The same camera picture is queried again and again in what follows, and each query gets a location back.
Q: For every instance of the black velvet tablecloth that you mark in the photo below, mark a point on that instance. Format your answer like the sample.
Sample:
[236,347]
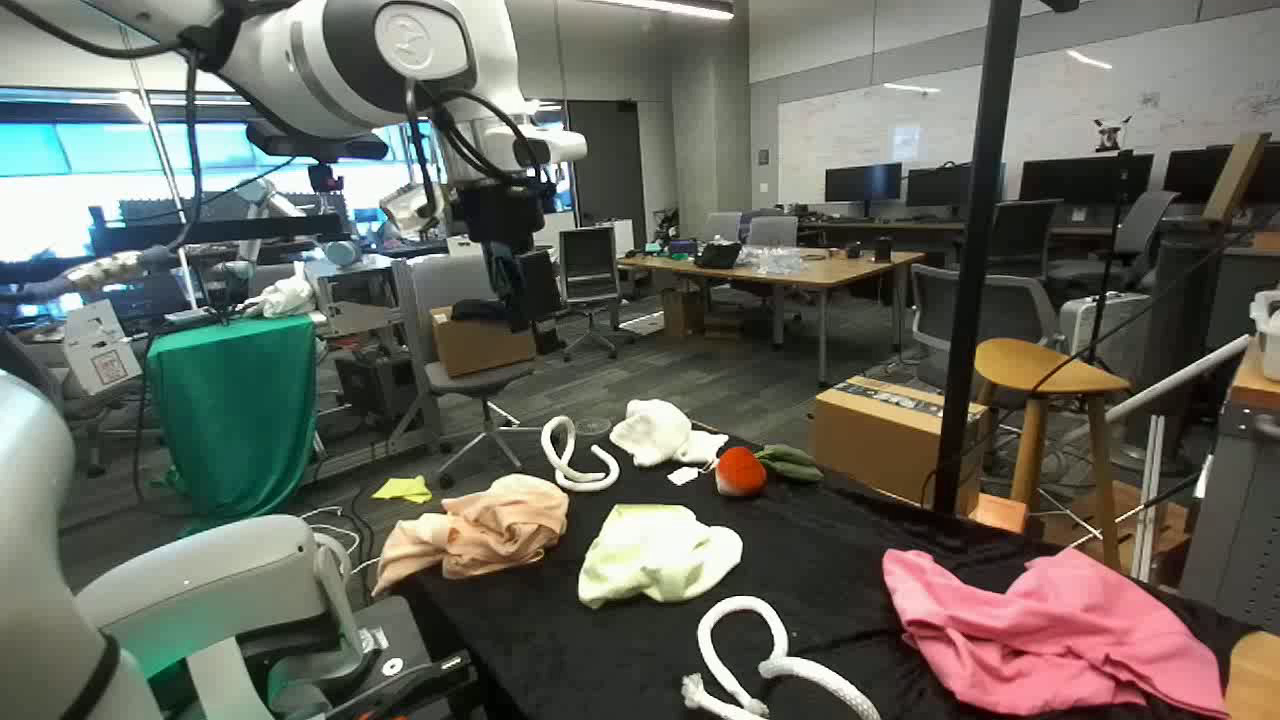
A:
[824,572]

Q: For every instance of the yellow rag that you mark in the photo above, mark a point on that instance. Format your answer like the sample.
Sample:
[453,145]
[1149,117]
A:
[405,490]

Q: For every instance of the wooden desk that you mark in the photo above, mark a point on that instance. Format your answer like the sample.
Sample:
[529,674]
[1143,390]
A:
[815,269]

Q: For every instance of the wooden stool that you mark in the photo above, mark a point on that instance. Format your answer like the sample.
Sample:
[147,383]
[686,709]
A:
[1043,365]

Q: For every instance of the white table frame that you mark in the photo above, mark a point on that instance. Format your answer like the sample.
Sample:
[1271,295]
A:
[1149,500]

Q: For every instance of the grey office chair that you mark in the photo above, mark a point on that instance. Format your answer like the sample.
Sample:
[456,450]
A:
[441,285]

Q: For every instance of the wooden top workbench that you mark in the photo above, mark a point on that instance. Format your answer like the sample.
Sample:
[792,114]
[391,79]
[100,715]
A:
[1241,505]

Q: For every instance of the silver metal pole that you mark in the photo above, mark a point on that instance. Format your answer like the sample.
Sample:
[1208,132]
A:
[1182,377]

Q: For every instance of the pink cloth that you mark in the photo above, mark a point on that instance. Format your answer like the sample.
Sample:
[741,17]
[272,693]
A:
[1053,624]

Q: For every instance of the open brown cardboard box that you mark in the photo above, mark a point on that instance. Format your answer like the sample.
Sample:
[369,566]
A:
[480,348]

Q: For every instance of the black stereo camera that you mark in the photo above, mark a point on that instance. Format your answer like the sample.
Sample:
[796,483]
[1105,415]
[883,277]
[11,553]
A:
[323,145]

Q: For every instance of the green draped cloth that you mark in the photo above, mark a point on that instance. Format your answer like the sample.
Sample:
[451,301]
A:
[235,415]

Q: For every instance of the red ball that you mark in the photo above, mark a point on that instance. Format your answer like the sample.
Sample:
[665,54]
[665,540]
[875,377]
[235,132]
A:
[741,472]

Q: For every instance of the orange flat board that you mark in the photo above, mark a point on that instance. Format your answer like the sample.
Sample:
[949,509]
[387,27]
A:
[999,514]

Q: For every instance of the leaning wooden board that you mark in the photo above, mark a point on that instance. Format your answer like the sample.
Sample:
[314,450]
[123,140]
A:
[1238,175]

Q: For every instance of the peach cloth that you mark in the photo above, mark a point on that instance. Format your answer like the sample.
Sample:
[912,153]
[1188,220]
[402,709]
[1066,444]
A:
[480,527]

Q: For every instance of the cardboard box with black strip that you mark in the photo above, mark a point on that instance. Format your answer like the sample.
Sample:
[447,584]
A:
[883,441]

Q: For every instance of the small white scrap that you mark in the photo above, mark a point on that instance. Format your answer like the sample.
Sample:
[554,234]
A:
[686,472]

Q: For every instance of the black pouch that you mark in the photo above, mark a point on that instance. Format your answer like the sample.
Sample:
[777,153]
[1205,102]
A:
[472,311]

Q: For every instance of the black vertical pole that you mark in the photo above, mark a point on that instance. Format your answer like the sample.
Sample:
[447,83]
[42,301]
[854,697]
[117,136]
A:
[981,203]

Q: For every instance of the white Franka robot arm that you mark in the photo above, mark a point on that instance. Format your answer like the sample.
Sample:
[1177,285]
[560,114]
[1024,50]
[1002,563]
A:
[323,67]

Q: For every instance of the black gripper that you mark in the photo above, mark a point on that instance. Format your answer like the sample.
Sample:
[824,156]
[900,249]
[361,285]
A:
[503,212]

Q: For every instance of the white cloth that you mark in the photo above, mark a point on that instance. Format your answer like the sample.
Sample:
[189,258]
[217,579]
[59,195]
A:
[655,431]

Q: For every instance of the wide black computer monitor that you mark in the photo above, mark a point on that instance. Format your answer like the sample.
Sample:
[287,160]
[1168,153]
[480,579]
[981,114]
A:
[1087,180]

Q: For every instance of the light wooden table board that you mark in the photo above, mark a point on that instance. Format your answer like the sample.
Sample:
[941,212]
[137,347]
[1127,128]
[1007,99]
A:
[1259,683]

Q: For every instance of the pale yellow cloth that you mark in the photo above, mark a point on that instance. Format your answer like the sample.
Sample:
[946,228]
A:
[655,553]

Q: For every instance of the dark office chair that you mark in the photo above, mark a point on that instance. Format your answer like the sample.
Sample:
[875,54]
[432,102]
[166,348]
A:
[1014,264]

